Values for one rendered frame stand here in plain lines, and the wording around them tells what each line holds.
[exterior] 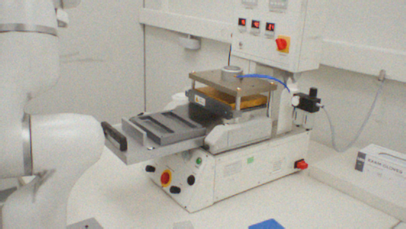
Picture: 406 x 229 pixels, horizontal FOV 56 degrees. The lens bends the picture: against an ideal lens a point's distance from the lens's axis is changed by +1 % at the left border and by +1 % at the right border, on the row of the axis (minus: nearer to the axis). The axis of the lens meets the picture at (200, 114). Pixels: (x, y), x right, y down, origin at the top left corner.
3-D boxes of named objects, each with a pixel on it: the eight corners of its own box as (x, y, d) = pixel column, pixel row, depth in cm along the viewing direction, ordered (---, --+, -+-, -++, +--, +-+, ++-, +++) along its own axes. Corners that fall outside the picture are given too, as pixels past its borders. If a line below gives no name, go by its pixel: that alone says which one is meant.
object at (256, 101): (229, 92, 148) (230, 68, 145) (270, 109, 132) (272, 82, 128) (193, 98, 139) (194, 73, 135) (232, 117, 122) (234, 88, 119)
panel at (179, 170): (141, 170, 141) (160, 124, 139) (186, 210, 118) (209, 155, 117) (137, 169, 139) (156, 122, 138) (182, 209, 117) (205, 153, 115)
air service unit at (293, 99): (288, 119, 135) (294, 80, 130) (322, 134, 124) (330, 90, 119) (278, 122, 132) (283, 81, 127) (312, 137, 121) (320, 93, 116)
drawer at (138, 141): (175, 123, 138) (175, 103, 135) (211, 146, 122) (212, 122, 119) (96, 140, 122) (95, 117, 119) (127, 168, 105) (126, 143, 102)
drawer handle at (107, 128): (106, 132, 119) (106, 119, 117) (127, 149, 107) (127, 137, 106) (100, 133, 118) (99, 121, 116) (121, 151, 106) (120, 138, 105)
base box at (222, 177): (245, 140, 172) (248, 103, 167) (312, 175, 144) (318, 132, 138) (139, 169, 142) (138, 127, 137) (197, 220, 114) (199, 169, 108)
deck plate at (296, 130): (248, 103, 167) (249, 101, 167) (312, 130, 141) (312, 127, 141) (157, 122, 141) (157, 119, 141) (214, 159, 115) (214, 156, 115)
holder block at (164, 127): (172, 115, 135) (172, 109, 134) (205, 135, 120) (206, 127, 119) (130, 124, 126) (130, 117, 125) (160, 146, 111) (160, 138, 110)
